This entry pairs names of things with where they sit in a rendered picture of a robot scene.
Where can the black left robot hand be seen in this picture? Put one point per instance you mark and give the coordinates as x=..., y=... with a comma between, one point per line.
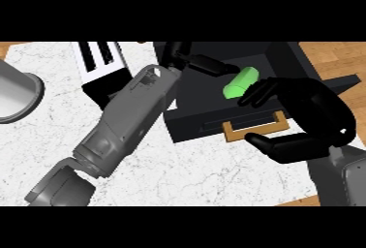
x=206, y=63

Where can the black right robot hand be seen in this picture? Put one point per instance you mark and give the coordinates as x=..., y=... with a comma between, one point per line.
x=317, y=106

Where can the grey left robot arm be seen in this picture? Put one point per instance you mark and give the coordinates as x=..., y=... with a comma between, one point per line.
x=129, y=113

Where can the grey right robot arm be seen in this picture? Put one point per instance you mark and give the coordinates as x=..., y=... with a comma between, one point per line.
x=342, y=180

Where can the black open drawer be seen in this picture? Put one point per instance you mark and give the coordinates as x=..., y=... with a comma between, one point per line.
x=210, y=90

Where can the green cup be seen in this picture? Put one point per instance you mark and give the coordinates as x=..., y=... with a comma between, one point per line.
x=240, y=83

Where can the black drawer front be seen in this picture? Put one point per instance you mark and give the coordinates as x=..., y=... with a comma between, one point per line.
x=210, y=127

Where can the grey round pot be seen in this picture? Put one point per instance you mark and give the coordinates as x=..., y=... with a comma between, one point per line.
x=17, y=97

